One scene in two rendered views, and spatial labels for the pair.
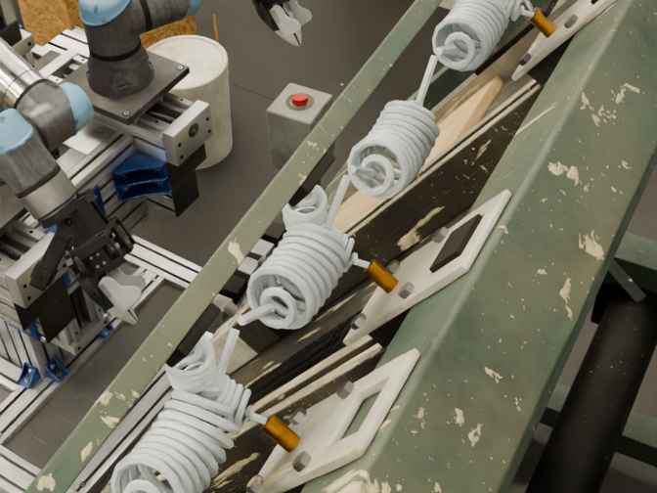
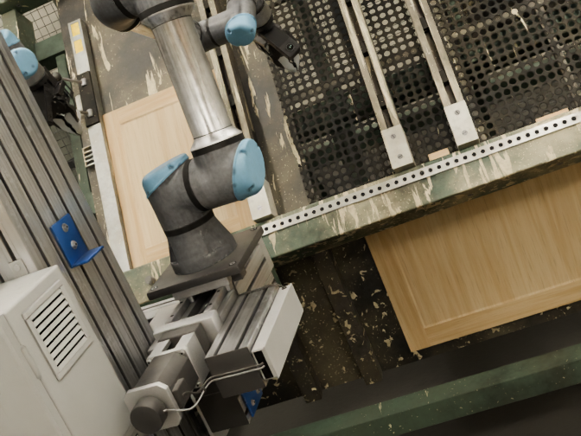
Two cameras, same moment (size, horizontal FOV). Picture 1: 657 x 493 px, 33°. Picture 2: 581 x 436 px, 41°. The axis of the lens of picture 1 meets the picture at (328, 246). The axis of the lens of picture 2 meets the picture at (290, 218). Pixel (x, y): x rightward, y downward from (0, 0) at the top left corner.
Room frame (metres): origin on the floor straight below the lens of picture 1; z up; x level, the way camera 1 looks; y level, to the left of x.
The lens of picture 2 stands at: (1.87, 2.39, 1.51)
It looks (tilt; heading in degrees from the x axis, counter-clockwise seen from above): 16 degrees down; 254
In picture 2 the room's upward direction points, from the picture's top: 23 degrees counter-clockwise
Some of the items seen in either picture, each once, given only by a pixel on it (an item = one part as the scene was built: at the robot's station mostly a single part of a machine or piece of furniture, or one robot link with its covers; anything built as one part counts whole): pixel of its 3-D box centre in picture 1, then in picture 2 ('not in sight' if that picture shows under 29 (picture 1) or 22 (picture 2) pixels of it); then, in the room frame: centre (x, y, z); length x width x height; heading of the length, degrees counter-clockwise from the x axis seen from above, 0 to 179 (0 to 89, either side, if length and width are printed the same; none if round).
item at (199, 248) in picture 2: not in sight; (196, 238); (1.61, 0.74, 1.09); 0.15 x 0.15 x 0.10
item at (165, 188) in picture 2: not in sight; (176, 189); (1.61, 0.74, 1.20); 0.13 x 0.12 x 0.14; 140
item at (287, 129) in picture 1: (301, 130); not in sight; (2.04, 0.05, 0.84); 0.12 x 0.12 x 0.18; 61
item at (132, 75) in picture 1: (117, 59); not in sight; (2.02, 0.46, 1.09); 0.15 x 0.15 x 0.10
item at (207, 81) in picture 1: (189, 91); not in sight; (3.00, 0.46, 0.24); 0.32 x 0.30 x 0.47; 146
